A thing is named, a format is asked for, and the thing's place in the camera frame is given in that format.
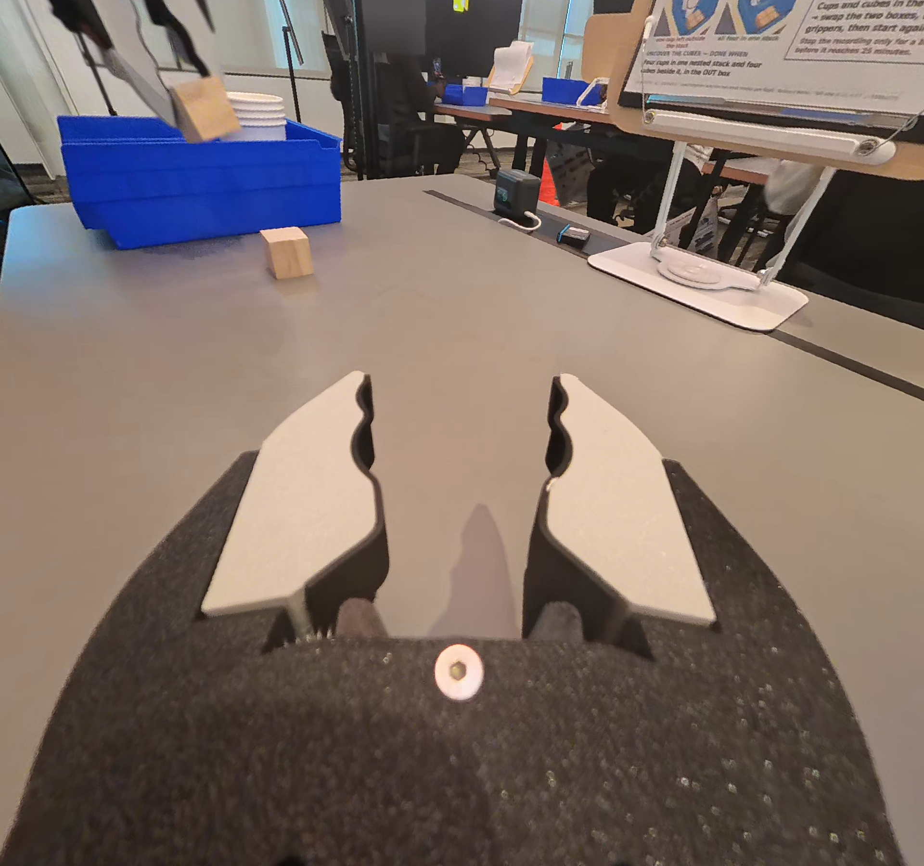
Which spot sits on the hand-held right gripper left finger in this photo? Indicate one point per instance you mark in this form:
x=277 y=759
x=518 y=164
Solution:
x=296 y=519

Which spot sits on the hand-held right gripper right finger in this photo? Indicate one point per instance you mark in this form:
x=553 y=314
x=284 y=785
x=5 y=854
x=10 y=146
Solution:
x=621 y=526

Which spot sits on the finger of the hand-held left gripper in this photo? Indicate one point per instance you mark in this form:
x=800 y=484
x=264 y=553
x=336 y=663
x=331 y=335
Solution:
x=144 y=90
x=123 y=21

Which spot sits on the wooden cube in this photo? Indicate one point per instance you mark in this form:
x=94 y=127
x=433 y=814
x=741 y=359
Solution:
x=287 y=254
x=206 y=108

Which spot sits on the blue plastic bin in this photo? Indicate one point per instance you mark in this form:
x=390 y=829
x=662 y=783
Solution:
x=202 y=187

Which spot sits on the small black device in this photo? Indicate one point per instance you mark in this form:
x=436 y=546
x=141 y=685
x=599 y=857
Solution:
x=575 y=236

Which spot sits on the blue background bin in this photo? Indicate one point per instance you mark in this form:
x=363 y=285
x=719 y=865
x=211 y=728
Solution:
x=567 y=92
x=465 y=95

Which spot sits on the large black screen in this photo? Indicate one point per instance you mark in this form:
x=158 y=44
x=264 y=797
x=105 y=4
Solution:
x=491 y=14

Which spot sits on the orange traffic cone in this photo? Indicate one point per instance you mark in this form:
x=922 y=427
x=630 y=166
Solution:
x=550 y=191

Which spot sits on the black power bank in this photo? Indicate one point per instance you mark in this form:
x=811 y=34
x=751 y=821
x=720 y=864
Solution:
x=516 y=191

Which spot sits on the wooden clipboard stand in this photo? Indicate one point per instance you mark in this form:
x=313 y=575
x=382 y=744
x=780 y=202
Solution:
x=511 y=68

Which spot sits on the wooden background desk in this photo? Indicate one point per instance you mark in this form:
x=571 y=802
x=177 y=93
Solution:
x=548 y=109

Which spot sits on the instruction sheet on stand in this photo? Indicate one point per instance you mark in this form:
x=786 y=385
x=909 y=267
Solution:
x=639 y=14

